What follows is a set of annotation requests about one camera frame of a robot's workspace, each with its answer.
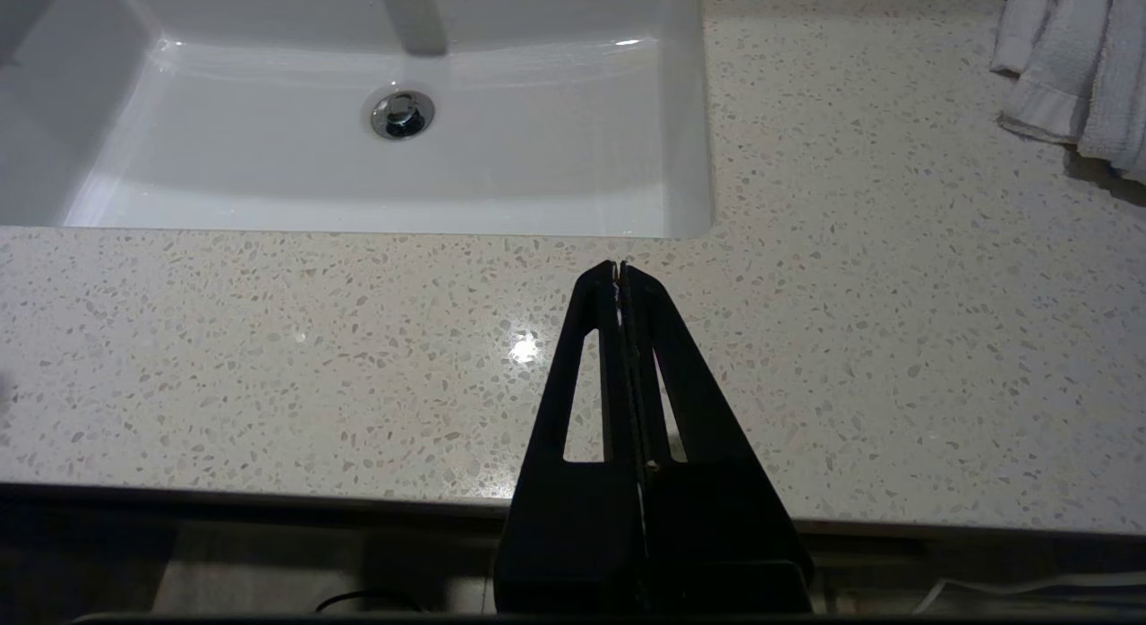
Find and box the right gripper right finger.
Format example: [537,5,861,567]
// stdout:
[624,263,816,612]

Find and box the chrome drain stopper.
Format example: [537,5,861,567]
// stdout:
[369,86,437,141]

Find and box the white ceramic sink basin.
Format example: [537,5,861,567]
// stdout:
[0,0,717,241]

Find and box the white towel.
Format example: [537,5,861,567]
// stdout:
[989,0,1146,183]

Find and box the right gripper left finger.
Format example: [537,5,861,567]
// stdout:
[494,261,647,612]

